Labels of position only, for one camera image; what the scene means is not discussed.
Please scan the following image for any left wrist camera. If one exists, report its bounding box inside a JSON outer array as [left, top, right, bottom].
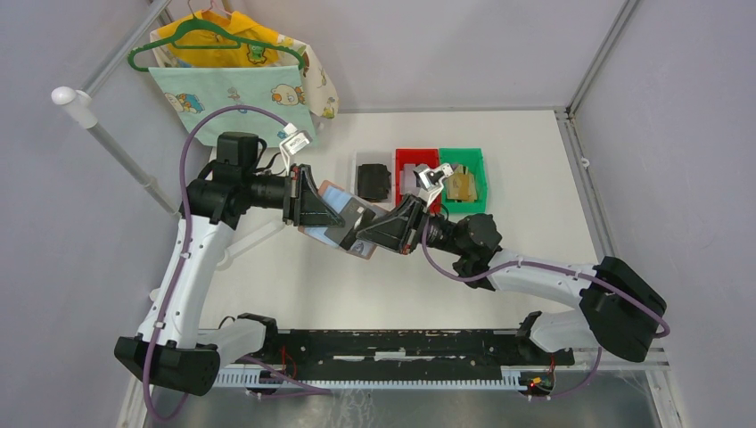
[[279, 129, 311, 172]]

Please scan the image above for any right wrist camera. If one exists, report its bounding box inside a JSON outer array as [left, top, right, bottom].
[[413, 163, 454, 210]]

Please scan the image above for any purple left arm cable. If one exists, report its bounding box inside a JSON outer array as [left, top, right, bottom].
[[143, 104, 297, 422]]

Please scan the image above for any white plastic bin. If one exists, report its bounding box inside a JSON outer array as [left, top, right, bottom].
[[353, 151, 393, 204]]

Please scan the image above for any white cable duct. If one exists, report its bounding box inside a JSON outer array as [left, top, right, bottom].
[[212, 364, 530, 392]]

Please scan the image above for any yellow child shirt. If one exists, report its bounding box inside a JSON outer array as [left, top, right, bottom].
[[152, 10, 294, 68]]

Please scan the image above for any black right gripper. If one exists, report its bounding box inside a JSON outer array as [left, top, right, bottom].
[[356, 193, 467, 257]]

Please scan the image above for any red plastic bin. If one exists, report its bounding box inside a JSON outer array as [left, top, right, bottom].
[[393, 148, 440, 205]]

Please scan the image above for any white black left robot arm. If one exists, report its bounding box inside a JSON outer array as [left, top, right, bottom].
[[114, 132, 344, 396]]

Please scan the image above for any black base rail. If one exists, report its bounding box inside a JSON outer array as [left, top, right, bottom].
[[254, 329, 575, 381]]

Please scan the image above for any mint cartoon print cloth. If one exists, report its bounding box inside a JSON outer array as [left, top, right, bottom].
[[149, 66, 316, 146]]

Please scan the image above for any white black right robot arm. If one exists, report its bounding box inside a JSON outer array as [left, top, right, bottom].
[[355, 196, 670, 364]]

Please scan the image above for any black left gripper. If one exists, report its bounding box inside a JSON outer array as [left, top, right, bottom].
[[243, 163, 344, 227]]

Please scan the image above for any black credit card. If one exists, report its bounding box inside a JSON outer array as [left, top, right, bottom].
[[340, 198, 377, 251]]

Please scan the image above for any gold cards stack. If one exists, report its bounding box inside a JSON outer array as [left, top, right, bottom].
[[446, 165, 478, 202]]

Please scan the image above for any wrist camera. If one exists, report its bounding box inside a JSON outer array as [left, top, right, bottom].
[[279, 129, 311, 172], [413, 163, 454, 210]]

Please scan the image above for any silver cards stack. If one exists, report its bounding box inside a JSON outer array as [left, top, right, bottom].
[[399, 163, 420, 194]]

